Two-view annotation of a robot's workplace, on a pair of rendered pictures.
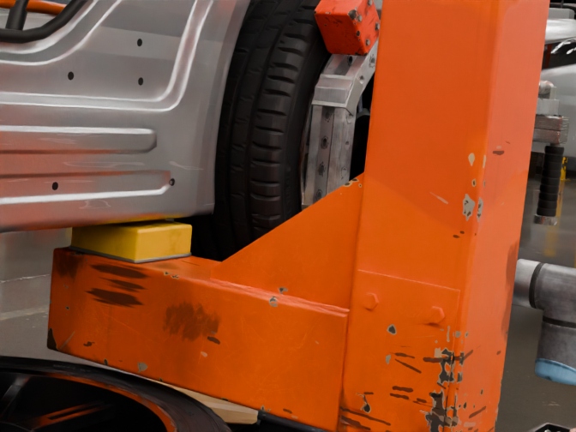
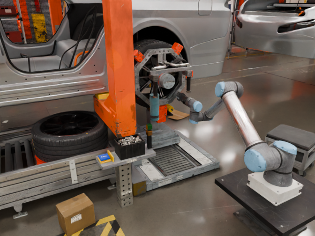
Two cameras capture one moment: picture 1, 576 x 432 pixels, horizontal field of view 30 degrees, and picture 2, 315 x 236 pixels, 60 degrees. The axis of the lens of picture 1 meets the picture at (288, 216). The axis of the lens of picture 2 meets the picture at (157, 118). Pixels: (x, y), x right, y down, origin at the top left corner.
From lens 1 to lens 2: 1.59 m
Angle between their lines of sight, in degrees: 34
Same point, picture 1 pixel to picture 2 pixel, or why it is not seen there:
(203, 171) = not seen: hidden behind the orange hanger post
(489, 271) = (123, 109)
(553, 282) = (190, 103)
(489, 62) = (113, 78)
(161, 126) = (100, 78)
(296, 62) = not seen: hidden behind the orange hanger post
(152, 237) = (101, 95)
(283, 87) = not seen: hidden behind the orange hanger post
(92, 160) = (85, 85)
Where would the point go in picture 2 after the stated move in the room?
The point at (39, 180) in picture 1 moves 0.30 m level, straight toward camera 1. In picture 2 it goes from (74, 89) to (53, 100)
